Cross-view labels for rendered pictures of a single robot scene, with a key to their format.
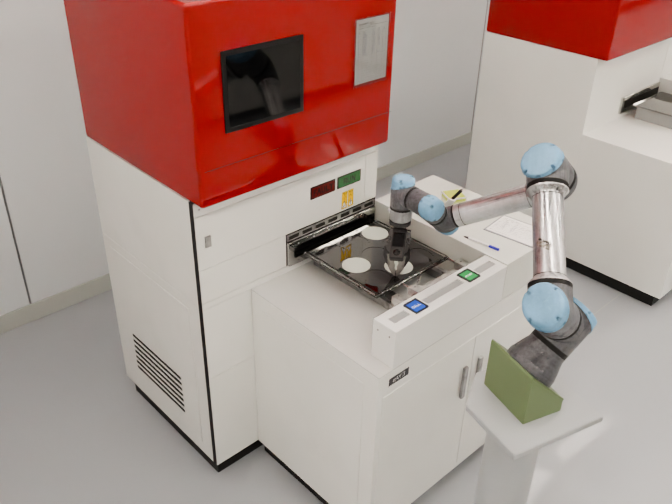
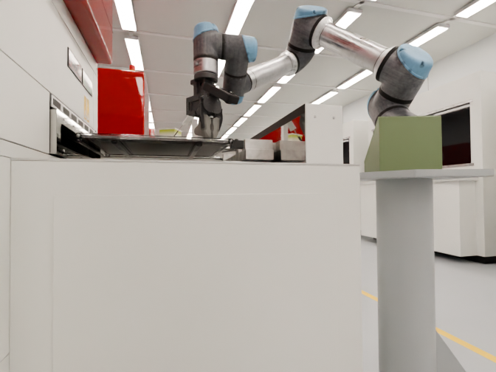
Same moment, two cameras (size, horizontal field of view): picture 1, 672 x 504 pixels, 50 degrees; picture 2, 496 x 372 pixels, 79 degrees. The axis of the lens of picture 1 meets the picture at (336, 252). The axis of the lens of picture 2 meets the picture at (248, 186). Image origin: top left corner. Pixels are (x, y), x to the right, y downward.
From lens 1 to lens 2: 2.18 m
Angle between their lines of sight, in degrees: 67
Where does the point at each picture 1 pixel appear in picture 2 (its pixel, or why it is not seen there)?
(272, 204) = (39, 9)
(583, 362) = not seen: hidden behind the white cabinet
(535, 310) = (419, 56)
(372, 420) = (354, 252)
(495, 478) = (428, 262)
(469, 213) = (260, 71)
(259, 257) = (23, 94)
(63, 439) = not seen: outside the picture
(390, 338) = (335, 119)
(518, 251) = not seen: hidden behind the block
